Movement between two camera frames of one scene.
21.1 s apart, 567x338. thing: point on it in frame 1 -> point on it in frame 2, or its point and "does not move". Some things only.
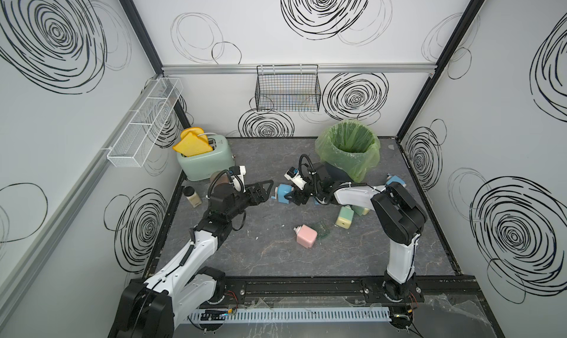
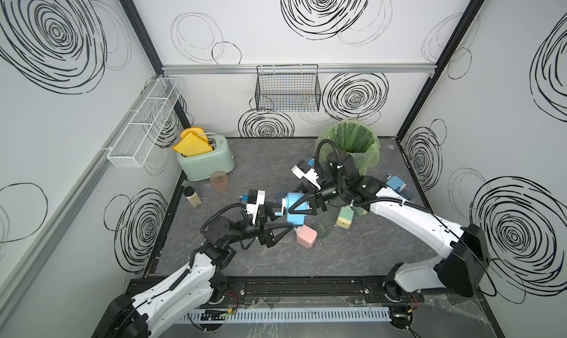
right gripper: (303, 199) does not move
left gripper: (260, 197) -> (263, 235)
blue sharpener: (395, 178) does not move
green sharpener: (360, 210) does not move
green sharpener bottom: (345, 216) does not move
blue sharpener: (280, 192) -> (294, 218)
